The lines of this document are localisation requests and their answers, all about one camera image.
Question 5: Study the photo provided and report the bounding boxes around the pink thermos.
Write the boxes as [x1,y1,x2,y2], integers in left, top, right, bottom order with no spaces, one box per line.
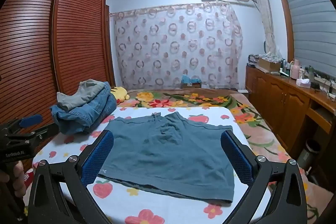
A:
[291,59,301,80]

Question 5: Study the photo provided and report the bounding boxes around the tied beige curtain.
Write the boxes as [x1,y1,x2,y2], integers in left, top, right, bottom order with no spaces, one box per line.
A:
[249,0,279,56]

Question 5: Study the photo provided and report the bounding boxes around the power strip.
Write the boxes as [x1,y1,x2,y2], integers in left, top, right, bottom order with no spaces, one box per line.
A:
[311,69,336,83]

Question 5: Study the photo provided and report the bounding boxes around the yellow plush toy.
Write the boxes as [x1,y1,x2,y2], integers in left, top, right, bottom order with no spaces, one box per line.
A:
[110,86,131,104]

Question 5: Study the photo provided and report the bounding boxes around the blue denim jeans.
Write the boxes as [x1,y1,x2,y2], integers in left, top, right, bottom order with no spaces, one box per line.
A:
[50,81,117,135]

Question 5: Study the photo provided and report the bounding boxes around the floral plush blanket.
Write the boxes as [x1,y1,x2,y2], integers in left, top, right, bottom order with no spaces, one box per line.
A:
[115,89,327,224]

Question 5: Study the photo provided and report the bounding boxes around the wooden side cabinet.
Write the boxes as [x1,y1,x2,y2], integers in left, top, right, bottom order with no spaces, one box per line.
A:
[245,65,336,170]

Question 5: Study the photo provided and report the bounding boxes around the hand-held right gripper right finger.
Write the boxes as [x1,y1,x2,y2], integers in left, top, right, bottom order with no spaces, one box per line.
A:
[220,130,307,224]

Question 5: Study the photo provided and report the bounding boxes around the circle pattern sheer curtain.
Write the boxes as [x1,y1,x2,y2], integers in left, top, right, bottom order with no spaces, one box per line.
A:
[110,3,243,90]

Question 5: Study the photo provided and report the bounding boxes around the wooden louvered wardrobe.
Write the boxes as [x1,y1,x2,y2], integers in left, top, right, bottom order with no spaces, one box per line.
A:
[0,0,116,172]

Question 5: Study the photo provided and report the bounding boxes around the grey trash can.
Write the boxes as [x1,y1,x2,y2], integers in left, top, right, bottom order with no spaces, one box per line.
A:
[297,139,321,172]

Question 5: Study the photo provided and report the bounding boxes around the grey window blind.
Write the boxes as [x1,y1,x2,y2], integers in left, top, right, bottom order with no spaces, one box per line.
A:
[277,0,336,83]

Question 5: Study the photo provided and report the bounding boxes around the person's left hand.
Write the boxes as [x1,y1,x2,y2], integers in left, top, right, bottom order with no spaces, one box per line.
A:
[9,161,27,198]

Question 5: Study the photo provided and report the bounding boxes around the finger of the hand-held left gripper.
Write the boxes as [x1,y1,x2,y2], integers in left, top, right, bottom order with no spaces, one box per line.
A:
[0,114,43,133]
[16,126,59,142]

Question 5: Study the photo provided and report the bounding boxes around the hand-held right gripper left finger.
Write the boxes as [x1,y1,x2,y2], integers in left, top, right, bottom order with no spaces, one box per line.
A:
[28,130,114,224]

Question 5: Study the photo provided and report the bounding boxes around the cardboard box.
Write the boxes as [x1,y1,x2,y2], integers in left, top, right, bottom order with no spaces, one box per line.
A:
[258,54,283,73]

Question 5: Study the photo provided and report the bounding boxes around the grey folded pants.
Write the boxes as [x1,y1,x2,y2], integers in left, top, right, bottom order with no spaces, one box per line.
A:
[56,79,106,111]

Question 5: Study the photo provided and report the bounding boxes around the white strawberry print blanket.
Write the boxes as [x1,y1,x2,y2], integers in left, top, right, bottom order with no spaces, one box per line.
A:
[25,106,272,224]

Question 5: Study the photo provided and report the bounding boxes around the blue topped box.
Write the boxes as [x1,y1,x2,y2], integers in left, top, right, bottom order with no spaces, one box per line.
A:
[181,74,202,89]

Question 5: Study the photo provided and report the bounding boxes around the teal short pants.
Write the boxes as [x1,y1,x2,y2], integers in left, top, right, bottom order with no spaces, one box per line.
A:
[98,112,235,205]

